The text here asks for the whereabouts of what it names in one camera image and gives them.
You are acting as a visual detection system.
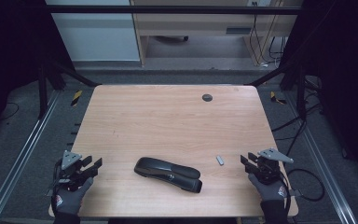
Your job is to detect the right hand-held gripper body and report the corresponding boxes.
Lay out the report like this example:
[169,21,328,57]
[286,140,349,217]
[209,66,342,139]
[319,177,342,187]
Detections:
[252,147,295,185]

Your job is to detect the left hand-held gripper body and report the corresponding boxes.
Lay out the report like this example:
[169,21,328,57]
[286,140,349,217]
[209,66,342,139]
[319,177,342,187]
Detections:
[55,149,88,191]

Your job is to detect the black stapler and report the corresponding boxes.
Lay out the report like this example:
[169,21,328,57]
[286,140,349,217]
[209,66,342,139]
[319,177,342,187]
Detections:
[133,156,203,194]

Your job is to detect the person's right hand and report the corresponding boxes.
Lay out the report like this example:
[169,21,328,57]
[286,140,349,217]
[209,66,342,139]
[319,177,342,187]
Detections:
[248,174,289,204]

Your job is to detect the orange-tipped tool on floor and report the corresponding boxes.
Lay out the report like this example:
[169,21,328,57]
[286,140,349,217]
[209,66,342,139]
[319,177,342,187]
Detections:
[269,91,287,105]

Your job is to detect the dark curtain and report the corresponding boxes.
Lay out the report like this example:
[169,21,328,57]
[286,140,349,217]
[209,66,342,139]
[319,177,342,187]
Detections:
[0,0,75,145]
[280,0,358,189]

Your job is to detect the white cabinet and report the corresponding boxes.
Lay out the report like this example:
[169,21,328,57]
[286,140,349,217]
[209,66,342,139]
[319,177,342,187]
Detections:
[45,0,142,63]

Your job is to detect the light wooden desk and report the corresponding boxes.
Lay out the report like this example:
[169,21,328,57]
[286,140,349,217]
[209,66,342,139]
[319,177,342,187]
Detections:
[130,0,304,68]

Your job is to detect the dark low object under desk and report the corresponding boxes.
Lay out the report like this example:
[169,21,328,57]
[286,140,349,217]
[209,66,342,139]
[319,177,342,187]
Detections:
[153,35,190,44]

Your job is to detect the left hand-held gripper cable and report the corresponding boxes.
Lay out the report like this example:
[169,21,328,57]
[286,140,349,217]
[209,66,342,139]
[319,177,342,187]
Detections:
[50,159,63,216]

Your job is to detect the hand-held gripper cable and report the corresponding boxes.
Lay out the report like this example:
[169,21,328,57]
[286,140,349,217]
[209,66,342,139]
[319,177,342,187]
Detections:
[278,169,293,217]
[50,159,63,216]

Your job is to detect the right hand-held gripper cable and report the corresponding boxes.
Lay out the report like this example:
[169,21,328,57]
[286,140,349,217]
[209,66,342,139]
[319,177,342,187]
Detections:
[278,169,293,217]

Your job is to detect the looped black floor cable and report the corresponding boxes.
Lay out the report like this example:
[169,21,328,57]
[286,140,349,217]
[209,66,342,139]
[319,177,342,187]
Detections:
[287,167,326,203]

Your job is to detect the aluminium floor rail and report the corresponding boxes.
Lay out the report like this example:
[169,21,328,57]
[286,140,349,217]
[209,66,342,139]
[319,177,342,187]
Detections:
[0,90,62,224]
[283,91,358,224]

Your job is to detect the black floor cables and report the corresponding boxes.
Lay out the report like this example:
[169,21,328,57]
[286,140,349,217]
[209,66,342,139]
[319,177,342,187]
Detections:
[271,102,324,157]

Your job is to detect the yellow-handled tool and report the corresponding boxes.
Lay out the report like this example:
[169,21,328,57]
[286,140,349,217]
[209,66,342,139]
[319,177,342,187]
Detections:
[70,90,84,107]

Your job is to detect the black frame post with brace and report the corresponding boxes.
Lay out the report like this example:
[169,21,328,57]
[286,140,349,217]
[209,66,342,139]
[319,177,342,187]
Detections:
[248,61,309,119]
[36,60,103,119]

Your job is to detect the hanging desk cables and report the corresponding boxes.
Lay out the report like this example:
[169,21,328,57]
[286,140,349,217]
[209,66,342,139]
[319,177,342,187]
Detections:
[248,1,289,68]

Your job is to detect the black horizontal frame bar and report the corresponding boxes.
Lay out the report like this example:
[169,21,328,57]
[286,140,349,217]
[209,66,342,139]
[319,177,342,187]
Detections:
[45,4,302,16]

